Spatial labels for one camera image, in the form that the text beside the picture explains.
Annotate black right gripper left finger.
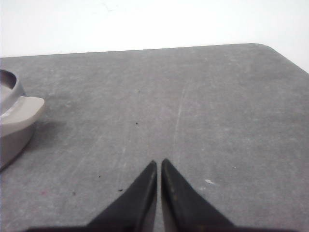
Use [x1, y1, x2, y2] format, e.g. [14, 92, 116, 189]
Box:
[88, 161, 157, 232]

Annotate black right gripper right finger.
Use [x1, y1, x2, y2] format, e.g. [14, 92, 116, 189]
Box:
[161, 159, 236, 232]

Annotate steel pot with grey handles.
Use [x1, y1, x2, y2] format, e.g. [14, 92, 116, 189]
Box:
[0, 70, 45, 170]

